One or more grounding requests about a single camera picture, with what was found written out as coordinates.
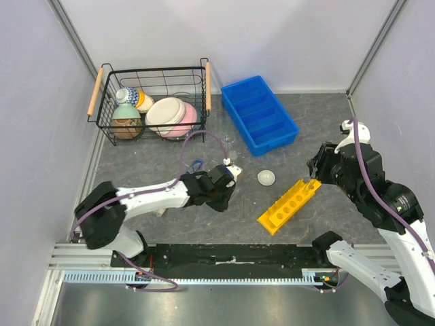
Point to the pink plate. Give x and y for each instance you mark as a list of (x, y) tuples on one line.
[(186, 125)]

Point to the mint green bowl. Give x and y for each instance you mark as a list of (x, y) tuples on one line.
[(126, 111)]

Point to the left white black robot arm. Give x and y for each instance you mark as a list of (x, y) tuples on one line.
[(101, 216)]

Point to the yellow test tube rack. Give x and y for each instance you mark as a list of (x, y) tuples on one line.
[(277, 215)]

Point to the blue white patterned bowl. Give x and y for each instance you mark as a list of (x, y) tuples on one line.
[(127, 95)]

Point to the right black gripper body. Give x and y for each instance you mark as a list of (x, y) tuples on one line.
[(325, 162)]

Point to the yellow white bowl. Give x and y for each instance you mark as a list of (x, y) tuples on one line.
[(144, 103)]

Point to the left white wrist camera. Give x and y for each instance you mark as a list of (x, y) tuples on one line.
[(235, 171)]

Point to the cream white plate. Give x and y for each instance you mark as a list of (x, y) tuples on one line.
[(164, 113)]

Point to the black wire dish basket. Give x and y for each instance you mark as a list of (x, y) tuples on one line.
[(191, 84)]

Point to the blue plastic divided bin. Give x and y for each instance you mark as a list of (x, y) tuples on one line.
[(260, 118)]

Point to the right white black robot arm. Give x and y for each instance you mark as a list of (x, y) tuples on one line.
[(393, 209)]

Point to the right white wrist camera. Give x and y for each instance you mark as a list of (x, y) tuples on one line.
[(348, 129)]

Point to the brown ceramic bowl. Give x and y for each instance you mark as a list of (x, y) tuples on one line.
[(126, 129)]

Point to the clear glass funnel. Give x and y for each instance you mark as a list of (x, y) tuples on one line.
[(228, 140)]

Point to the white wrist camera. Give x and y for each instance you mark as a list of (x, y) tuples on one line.
[(235, 171), (348, 129)]

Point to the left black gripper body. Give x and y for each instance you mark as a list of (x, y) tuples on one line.
[(218, 199)]

